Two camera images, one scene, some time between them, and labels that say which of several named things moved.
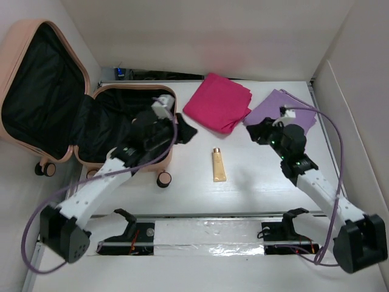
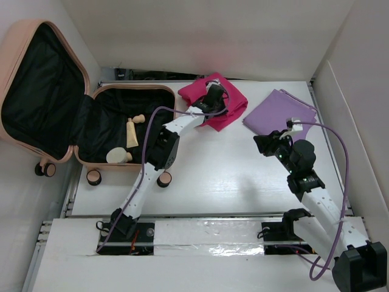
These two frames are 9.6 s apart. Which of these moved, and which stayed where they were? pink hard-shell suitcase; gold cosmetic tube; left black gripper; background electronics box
Moved: gold cosmetic tube; left black gripper
Stayed: background electronics box; pink hard-shell suitcase
